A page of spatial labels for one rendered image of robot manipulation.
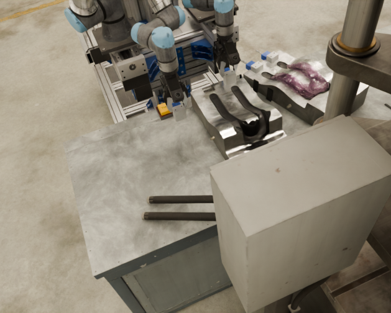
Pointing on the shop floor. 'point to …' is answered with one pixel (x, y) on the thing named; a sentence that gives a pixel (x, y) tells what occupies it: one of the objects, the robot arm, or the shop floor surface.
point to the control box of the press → (299, 210)
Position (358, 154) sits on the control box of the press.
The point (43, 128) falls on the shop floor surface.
